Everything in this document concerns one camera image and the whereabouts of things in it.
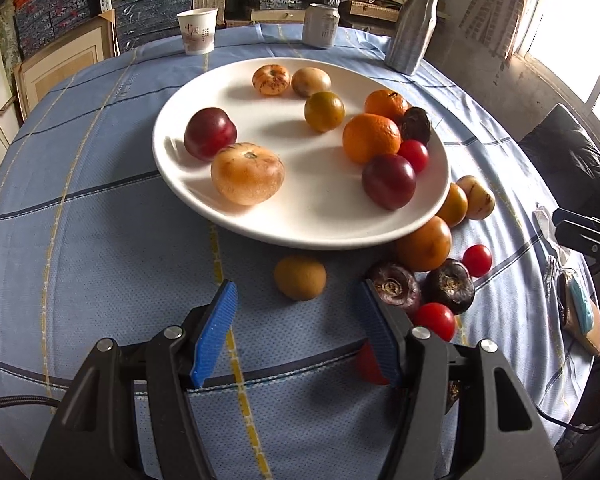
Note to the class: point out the small brown-tan fruit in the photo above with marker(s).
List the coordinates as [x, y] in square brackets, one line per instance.
[300, 277]

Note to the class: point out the white drink can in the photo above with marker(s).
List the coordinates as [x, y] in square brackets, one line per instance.
[320, 27]

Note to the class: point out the wooden picture frame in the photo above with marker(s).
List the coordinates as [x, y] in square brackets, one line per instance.
[60, 65]

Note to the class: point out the white paper cup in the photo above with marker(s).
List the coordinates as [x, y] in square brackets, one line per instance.
[198, 32]

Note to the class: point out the crumpled white plastic bag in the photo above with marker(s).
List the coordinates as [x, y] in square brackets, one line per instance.
[547, 225]

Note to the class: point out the glossy orange-brown round fruit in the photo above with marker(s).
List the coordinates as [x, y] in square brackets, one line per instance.
[425, 243]

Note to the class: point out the large orange-tan fruit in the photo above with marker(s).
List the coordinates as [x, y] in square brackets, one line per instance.
[247, 173]

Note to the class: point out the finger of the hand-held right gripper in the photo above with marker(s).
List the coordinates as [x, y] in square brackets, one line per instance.
[590, 240]

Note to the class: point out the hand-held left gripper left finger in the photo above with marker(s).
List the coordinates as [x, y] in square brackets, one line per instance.
[215, 330]

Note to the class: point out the orange mandarin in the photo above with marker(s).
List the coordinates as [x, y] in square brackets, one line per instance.
[371, 138]
[385, 103]

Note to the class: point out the tan round fruit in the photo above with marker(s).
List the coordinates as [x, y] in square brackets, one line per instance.
[311, 81]
[477, 197]

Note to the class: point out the bright window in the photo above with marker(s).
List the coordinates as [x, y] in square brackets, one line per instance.
[570, 25]

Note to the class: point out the yellow-orange citrus fruit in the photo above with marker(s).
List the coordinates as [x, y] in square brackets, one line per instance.
[454, 205]

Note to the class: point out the orange-tan striped fruit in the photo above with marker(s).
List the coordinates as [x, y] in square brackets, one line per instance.
[271, 80]

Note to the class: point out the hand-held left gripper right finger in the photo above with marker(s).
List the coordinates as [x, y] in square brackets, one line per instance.
[380, 335]

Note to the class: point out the green-yellow citrus fruit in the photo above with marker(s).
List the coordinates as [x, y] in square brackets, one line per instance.
[324, 111]

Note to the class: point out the silver metal bottle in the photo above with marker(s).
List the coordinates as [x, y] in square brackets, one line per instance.
[412, 30]

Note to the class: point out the dark red plum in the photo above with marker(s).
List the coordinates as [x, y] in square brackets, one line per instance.
[210, 133]
[389, 181]

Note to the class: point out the white plate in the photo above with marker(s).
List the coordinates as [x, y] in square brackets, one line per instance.
[305, 200]

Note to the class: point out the blue face mask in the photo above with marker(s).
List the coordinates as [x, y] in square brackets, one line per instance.
[578, 302]

